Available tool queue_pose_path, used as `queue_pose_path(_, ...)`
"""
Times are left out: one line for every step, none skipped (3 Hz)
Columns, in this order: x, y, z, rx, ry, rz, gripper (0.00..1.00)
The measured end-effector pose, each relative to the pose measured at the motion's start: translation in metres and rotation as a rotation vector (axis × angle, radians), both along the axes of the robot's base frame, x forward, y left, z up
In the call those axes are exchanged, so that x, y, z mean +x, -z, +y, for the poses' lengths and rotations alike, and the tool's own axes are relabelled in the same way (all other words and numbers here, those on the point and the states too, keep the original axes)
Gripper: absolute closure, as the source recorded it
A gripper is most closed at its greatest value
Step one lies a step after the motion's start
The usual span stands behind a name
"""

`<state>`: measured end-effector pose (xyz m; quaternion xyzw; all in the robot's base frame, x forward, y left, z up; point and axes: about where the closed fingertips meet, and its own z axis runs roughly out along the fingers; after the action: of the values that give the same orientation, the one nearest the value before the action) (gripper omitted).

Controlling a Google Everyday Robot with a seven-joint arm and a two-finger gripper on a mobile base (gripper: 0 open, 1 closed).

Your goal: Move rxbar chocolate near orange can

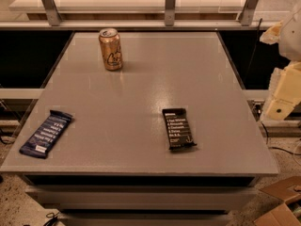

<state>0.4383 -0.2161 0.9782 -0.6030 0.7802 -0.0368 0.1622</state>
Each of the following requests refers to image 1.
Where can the blue rxbar wrapper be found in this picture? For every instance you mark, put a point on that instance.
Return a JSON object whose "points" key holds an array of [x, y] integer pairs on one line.
{"points": [[45, 137]]}

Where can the grey drawer cabinet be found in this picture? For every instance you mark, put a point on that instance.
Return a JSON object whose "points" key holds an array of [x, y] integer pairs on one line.
{"points": [[95, 200]]}

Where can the orange soda can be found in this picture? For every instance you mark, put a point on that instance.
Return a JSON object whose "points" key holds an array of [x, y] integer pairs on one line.
{"points": [[109, 40]]}

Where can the brown cardboard box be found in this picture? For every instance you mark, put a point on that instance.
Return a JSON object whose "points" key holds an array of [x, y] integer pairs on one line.
{"points": [[289, 212]]}

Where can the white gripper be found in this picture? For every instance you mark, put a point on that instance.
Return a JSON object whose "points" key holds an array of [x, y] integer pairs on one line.
{"points": [[292, 38]]}

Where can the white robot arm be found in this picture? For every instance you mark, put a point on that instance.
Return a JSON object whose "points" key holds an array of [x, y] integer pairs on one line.
{"points": [[289, 44]]}

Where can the black chocolate rxbar wrapper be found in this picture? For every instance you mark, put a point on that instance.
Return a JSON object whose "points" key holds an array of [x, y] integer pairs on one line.
{"points": [[178, 129]]}

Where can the metal frame rail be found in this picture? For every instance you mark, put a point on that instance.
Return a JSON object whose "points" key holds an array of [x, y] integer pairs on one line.
{"points": [[137, 14]]}

